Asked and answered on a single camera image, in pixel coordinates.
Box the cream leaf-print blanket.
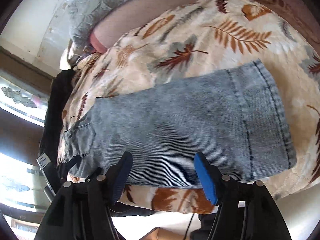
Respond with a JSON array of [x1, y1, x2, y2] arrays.
[[62, 0, 319, 198]]

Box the light blue denim pants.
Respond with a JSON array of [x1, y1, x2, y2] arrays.
[[63, 60, 297, 189]]

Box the grey quilted pillow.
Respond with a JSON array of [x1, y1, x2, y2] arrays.
[[67, 0, 131, 47]]

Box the black folded garment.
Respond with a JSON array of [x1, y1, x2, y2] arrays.
[[37, 69, 75, 193]]

